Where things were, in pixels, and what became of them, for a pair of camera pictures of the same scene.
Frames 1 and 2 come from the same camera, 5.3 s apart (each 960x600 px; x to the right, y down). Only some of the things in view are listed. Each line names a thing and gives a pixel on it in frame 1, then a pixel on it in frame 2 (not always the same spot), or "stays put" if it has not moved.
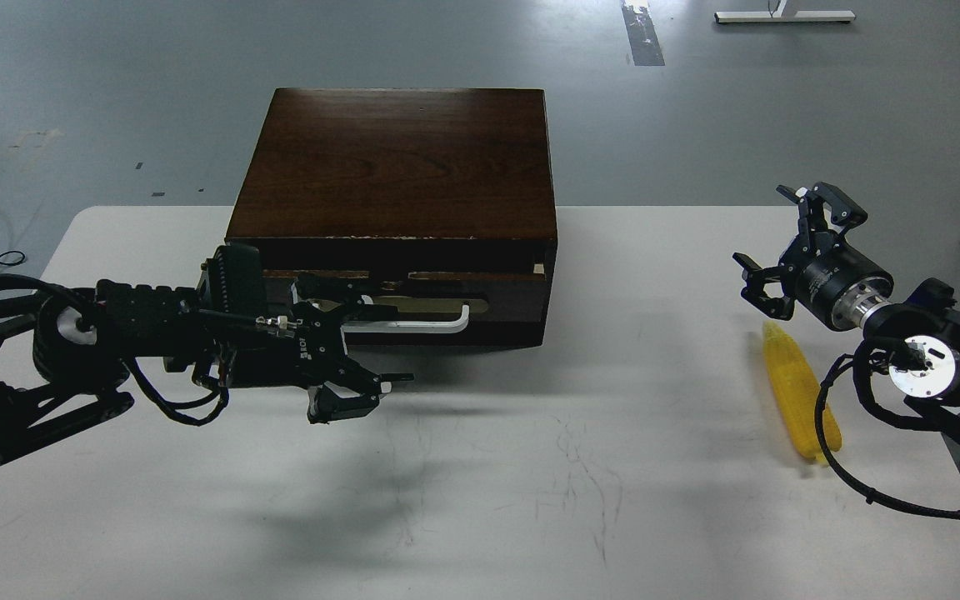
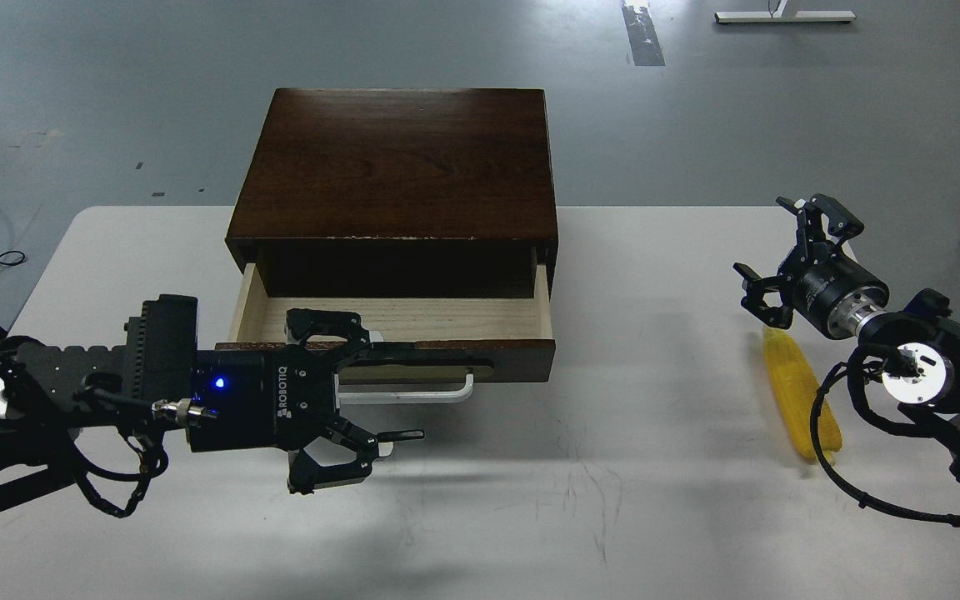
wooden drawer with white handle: x=375 y=302 -> x=429 y=349
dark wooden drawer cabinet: x=426 y=216 stays put
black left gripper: x=306 y=348 -> x=273 y=397
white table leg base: x=776 y=14 stays put
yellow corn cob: x=797 y=387 stays put
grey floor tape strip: x=644 y=42 stays put
